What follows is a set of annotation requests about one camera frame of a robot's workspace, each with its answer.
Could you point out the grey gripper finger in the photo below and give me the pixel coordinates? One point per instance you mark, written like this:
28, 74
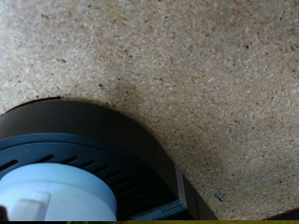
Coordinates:
2, 214

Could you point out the white mug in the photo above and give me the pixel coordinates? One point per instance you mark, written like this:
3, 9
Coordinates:
62, 183

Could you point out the black Keurig coffee machine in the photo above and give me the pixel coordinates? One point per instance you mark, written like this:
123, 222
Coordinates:
78, 124

